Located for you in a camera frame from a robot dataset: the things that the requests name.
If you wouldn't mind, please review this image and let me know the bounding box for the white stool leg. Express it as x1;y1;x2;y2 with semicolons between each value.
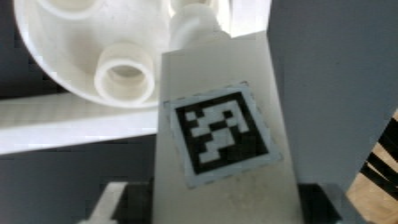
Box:
153;32;304;224

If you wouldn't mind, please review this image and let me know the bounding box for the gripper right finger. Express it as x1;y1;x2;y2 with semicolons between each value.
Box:
296;183;370;224

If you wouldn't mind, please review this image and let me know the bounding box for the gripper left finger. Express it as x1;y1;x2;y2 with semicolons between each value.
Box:
77;182;153;224

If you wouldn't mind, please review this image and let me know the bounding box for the round white stool seat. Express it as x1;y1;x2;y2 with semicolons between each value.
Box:
13;0;272;108

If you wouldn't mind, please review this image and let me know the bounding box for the white front barrier wall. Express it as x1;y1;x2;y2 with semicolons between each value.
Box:
0;93;159;155

